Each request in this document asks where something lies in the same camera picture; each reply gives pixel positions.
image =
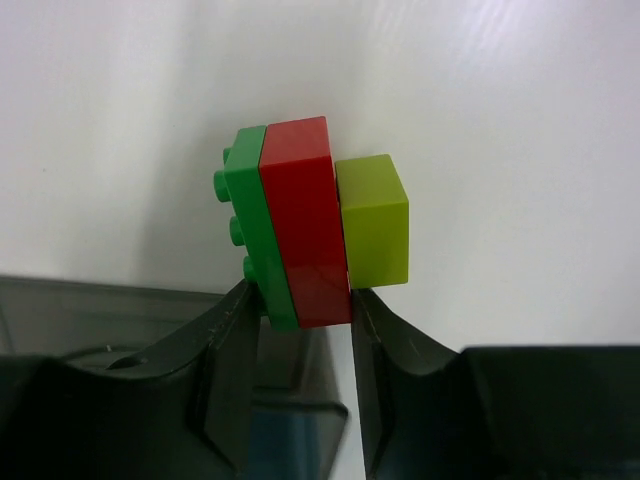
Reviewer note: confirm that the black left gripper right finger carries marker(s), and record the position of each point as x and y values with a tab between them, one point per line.
490	412

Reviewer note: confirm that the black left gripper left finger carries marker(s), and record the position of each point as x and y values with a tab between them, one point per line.
178	409

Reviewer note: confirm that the dark green lego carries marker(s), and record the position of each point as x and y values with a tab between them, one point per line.
239	183

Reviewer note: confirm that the lime green lego brick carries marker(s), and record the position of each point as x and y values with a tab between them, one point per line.
375	219

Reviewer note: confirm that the red lego brick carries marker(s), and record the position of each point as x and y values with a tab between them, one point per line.
297	173

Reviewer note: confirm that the light blue plastic bin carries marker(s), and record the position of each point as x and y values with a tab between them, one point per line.
294	444

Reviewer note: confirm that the smoky grey plastic bin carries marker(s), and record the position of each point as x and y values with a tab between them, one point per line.
93	326

